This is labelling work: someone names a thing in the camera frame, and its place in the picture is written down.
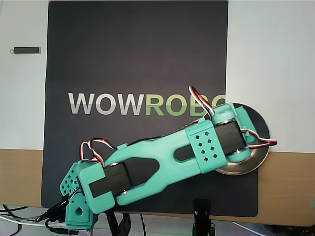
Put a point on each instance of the teal 3D-printed robot arm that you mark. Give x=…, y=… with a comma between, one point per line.
x=152, y=157

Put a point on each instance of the stainless steel bowl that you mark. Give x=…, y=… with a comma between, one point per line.
x=246, y=168

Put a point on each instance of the black WOWROBO printed mat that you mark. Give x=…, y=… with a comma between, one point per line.
x=123, y=49

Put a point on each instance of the black table clamp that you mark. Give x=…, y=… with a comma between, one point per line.
x=112, y=223

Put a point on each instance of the white table sheet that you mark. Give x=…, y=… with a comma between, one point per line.
x=270, y=61

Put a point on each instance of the black USB flash drive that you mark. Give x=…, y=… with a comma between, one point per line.
x=25, y=50

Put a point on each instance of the black camera stand with springs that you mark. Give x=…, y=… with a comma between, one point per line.
x=201, y=209

